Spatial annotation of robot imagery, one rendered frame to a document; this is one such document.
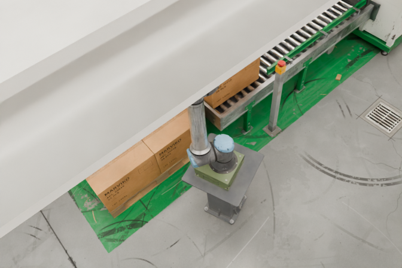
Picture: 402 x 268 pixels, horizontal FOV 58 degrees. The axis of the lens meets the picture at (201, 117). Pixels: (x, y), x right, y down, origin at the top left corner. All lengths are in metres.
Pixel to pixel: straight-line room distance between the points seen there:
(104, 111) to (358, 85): 4.38
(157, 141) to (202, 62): 3.05
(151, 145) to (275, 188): 1.29
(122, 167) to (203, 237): 0.98
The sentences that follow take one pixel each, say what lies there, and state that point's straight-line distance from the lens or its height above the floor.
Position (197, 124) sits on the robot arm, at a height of 1.42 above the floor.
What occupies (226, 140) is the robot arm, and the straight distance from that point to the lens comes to 2.63.
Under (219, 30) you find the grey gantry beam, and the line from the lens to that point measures 0.37.
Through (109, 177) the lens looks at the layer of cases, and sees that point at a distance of 3.31.
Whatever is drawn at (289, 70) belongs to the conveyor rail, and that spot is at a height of 0.55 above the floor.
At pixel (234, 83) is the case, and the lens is 3.49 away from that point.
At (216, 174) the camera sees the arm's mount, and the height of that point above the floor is 0.86.
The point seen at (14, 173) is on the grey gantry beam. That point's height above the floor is 3.11.
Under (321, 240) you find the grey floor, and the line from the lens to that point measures 3.60.
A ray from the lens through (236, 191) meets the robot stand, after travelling 2.85.
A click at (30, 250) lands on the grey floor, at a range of 3.95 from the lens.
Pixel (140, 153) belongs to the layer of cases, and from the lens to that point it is 3.35.
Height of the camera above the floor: 3.36
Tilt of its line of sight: 54 degrees down
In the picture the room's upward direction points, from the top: 8 degrees counter-clockwise
